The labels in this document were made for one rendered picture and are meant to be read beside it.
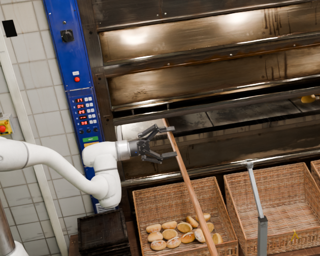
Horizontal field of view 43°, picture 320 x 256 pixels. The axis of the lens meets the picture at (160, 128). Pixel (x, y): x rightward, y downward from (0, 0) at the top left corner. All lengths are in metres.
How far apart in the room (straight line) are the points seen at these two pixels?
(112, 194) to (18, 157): 0.51
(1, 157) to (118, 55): 1.04
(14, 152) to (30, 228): 1.50
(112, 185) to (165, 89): 0.78
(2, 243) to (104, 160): 0.52
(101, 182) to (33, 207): 1.08
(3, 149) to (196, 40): 1.26
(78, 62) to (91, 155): 0.62
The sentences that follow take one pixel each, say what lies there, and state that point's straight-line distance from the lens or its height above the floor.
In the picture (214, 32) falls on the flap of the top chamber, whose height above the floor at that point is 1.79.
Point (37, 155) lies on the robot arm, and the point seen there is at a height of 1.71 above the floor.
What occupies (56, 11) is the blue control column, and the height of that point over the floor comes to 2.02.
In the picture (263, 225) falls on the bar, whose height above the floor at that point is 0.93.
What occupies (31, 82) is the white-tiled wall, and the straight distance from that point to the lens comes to 2.31.
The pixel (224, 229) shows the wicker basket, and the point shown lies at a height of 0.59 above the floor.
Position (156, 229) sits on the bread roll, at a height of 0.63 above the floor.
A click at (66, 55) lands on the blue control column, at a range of 2.20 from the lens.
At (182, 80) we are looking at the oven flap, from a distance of 2.32.
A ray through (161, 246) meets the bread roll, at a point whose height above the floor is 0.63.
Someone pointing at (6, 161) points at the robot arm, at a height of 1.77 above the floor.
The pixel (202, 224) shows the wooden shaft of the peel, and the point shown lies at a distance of 1.81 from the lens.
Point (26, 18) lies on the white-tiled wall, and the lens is 2.20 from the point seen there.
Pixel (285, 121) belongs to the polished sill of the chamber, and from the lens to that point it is 2.64.
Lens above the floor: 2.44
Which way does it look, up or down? 29 degrees down
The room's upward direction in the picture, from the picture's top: 7 degrees counter-clockwise
